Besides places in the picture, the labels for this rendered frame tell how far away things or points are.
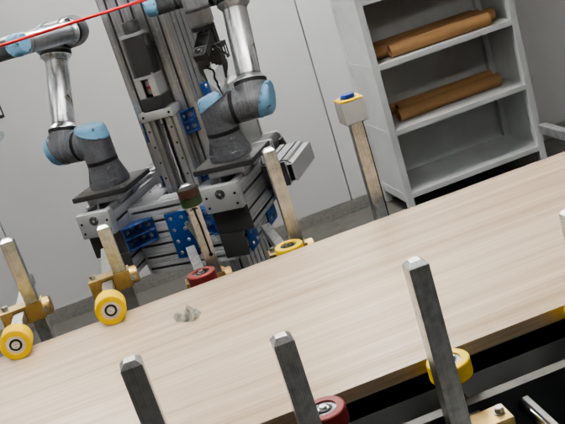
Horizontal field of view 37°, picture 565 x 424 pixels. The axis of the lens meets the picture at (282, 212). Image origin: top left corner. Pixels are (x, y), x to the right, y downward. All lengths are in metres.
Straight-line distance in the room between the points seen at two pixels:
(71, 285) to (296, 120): 1.64
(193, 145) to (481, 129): 2.76
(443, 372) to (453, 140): 4.12
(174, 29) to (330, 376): 1.79
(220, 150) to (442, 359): 1.67
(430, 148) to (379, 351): 3.83
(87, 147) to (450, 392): 2.00
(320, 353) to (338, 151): 3.58
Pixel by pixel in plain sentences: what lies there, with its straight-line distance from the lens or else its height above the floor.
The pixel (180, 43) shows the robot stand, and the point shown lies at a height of 1.44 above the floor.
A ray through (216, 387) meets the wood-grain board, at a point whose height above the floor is 0.90.
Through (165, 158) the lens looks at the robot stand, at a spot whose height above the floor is 1.07.
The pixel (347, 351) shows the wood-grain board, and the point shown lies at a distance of 1.72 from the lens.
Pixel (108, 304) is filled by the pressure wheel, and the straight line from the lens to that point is 2.24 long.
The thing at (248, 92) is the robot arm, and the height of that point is 1.24.
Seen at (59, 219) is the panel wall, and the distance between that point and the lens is 5.07.
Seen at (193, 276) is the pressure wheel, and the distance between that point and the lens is 2.36.
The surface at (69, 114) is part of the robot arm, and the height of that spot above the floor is 1.31.
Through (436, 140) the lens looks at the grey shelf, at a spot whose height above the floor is 0.26.
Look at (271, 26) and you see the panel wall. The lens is 5.07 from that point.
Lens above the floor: 1.68
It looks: 17 degrees down
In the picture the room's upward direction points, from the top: 18 degrees counter-clockwise
